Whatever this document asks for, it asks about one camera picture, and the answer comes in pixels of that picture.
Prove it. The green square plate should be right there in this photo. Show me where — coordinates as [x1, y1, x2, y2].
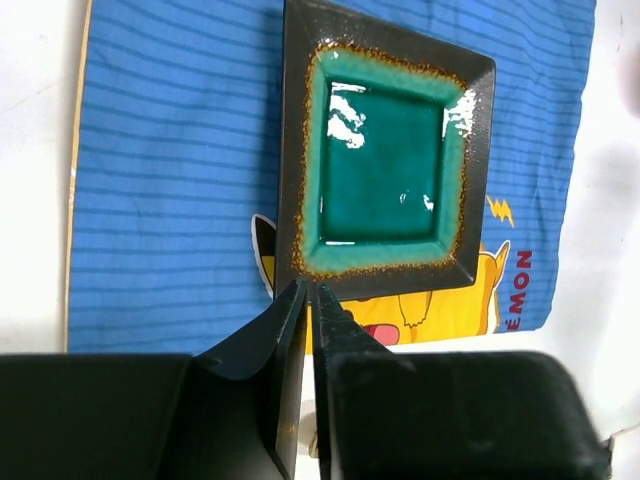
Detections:
[273, 1, 496, 300]

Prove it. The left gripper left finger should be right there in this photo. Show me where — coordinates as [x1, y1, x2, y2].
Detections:
[192, 281, 307, 479]

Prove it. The blue yellow printed cloth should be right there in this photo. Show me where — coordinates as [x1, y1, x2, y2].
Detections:
[67, 1, 596, 352]

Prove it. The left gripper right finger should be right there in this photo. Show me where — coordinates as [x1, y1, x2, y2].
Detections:
[310, 284, 391, 479]

